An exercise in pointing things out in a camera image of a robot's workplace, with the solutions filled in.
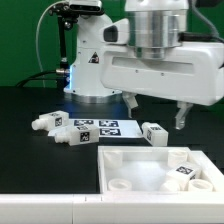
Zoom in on white sheet with tags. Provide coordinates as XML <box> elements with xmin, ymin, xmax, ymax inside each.
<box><xmin>47</xmin><ymin>119</ymin><xmax>145</xmax><ymax>139</ymax></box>

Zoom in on white square tabletop tray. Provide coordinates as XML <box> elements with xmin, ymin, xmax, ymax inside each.
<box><xmin>98</xmin><ymin>146</ymin><xmax>224</xmax><ymax>193</ymax></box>

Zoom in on grey cable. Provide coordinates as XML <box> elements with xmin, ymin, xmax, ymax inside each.
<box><xmin>35</xmin><ymin>0</ymin><xmax>68</xmax><ymax>88</ymax></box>

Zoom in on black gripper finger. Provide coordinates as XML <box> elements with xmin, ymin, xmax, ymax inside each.
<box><xmin>122</xmin><ymin>92</ymin><xmax>138</xmax><ymax>118</ymax></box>
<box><xmin>175</xmin><ymin>101</ymin><xmax>193</xmax><ymax>130</ymax></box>

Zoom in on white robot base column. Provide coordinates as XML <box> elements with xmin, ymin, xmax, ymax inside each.
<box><xmin>64</xmin><ymin>15</ymin><xmax>121</xmax><ymax>103</ymax></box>

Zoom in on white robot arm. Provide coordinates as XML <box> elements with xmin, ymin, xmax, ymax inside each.
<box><xmin>99</xmin><ymin>0</ymin><xmax>224</xmax><ymax>129</ymax></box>

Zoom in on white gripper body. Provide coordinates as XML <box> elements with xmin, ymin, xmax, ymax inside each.
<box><xmin>101</xmin><ymin>42</ymin><xmax>224</xmax><ymax>106</ymax></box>

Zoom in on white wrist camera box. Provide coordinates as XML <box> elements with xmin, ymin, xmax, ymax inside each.
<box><xmin>99</xmin><ymin>18</ymin><xmax>130</xmax><ymax>45</ymax></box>

